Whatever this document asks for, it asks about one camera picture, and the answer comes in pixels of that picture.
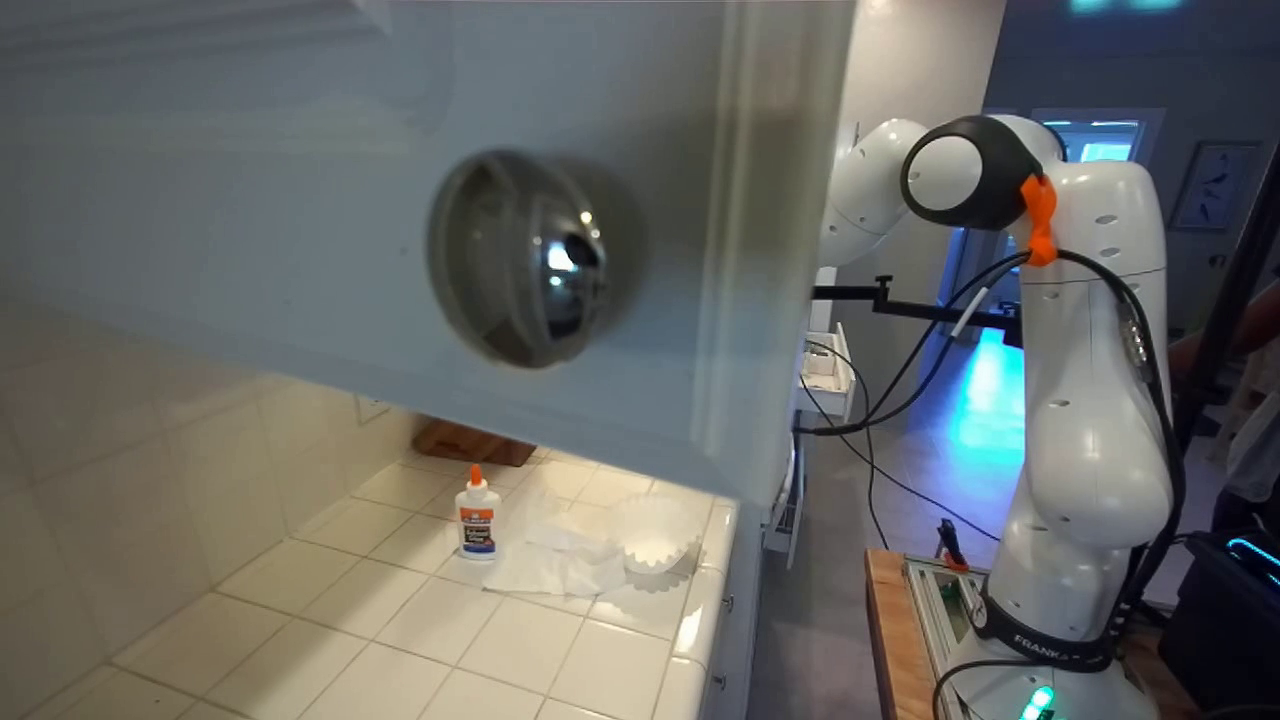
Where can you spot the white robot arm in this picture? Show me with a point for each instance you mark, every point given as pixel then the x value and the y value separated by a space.
pixel 1094 440

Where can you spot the white cabinet door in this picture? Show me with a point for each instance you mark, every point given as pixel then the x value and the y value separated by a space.
pixel 200 203

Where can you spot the black camera mounting rod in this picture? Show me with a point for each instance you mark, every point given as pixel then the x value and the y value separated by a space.
pixel 922 309

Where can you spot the large round metal knob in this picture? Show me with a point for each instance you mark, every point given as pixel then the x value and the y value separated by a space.
pixel 534 263

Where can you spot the white paper coffee filter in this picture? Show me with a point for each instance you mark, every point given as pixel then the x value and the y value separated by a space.
pixel 663 562

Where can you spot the wooden table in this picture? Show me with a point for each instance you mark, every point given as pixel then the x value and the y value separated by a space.
pixel 894 643

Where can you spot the white glue bottle orange cap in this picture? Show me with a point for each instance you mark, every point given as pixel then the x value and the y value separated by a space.
pixel 479 521

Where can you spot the clear plastic bag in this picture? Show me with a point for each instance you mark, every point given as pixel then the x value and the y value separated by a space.
pixel 561 562

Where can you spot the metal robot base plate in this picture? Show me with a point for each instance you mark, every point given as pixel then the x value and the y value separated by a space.
pixel 941 615

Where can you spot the brown wooden board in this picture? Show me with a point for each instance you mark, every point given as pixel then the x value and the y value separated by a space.
pixel 464 440

